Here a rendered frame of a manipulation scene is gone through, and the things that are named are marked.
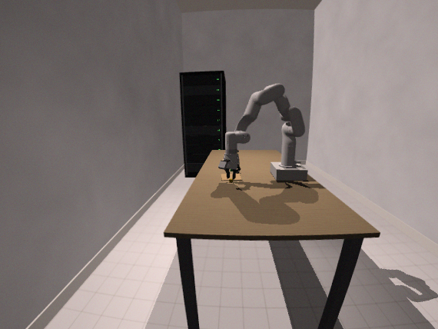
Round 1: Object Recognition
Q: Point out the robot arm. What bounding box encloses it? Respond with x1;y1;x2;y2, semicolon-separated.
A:
225;84;305;168

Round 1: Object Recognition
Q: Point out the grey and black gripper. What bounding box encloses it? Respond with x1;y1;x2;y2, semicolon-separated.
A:
224;153;241;180

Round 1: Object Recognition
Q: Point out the tan square mat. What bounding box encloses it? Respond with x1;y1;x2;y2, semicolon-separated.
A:
221;174;242;181

